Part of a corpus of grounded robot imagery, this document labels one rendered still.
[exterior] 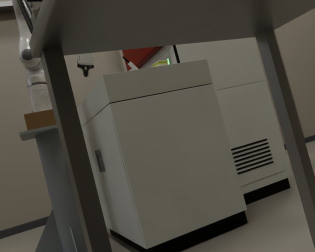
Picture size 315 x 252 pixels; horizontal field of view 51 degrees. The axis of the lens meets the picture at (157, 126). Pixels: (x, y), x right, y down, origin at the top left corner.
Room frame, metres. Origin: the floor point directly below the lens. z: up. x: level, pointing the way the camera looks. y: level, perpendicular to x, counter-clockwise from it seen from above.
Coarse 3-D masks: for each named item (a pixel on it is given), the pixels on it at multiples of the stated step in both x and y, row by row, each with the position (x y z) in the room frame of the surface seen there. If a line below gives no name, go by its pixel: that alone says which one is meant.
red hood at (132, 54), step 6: (138, 48) 2.60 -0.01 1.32; (144, 48) 2.50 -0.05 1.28; (150, 48) 2.41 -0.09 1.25; (156, 48) 2.35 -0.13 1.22; (126, 54) 2.86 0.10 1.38; (132, 54) 2.74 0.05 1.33; (138, 54) 2.63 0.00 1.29; (144, 54) 2.52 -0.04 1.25; (150, 54) 2.47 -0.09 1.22; (132, 60) 2.77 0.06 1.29; (138, 60) 2.65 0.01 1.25; (144, 60) 2.60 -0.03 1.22; (126, 66) 2.92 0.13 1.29; (138, 66) 2.74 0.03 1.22
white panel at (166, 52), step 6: (162, 48) 2.35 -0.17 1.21; (168, 48) 2.27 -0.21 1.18; (174, 48) 2.22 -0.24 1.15; (156, 54) 2.45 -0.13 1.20; (162, 54) 2.38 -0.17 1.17; (168, 54) 2.29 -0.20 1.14; (174, 54) 2.22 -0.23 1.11; (150, 60) 2.57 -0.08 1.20; (156, 60) 2.48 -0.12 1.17; (174, 60) 2.23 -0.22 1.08; (144, 66) 2.70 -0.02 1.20; (150, 66) 2.60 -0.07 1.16
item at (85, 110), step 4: (88, 96) 2.01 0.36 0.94; (84, 100) 2.13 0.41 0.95; (88, 100) 2.03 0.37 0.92; (80, 104) 2.26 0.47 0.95; (84, 104) 2.15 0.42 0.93; (88, 104) 2.05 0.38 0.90; (80, 108) 2.29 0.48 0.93; (84, 108) 2.18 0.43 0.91; (88, 108) 2.08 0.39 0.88; (92, 108) 1.98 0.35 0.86; (80, 112) 2.32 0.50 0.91; (84, 112) 2.21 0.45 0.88; (88, 112) 2.10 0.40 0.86; (92, 112) 2.01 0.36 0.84; (80, 116) 2.35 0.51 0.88; (84, 116) 2.23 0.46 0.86; (88, 116) 2.13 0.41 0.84; (92, 116) 2.03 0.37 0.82; (80, 120) 2.39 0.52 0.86; (84, 120) 2.26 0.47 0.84
